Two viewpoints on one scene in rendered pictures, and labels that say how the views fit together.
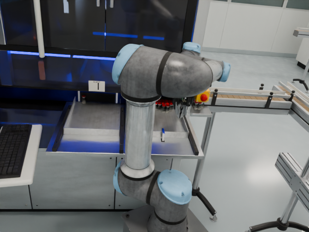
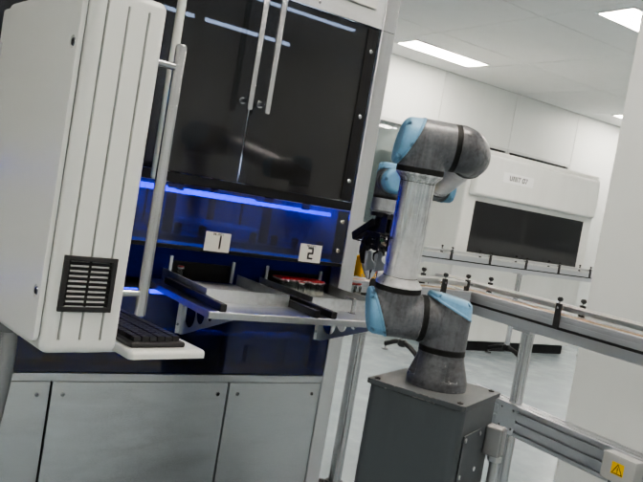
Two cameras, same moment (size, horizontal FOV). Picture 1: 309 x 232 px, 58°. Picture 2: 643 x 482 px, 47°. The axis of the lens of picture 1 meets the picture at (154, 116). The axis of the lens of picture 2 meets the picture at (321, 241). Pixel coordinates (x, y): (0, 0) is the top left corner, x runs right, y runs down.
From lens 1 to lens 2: 1.35 m
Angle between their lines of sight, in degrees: 35
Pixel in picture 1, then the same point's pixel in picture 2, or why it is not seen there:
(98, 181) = (187, 452)
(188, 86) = (484, 154)
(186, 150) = not seen: hidden behind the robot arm
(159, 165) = (298, 407)
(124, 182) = (390, 304)
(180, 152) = not seen: hidden behind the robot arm
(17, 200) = not seen: outside the picture
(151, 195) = (430, 314)
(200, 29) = (366, 161)
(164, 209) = (448, 331)
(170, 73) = (471, 138)
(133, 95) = (427, 167)
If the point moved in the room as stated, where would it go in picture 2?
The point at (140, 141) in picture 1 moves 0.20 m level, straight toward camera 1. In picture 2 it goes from (419, 233) to (473, 244)
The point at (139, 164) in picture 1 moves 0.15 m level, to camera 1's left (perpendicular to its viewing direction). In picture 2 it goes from (412, 271) to (358, 264)
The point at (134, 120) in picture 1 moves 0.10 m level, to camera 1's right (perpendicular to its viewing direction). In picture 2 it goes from (418, 203) to (453, 208)
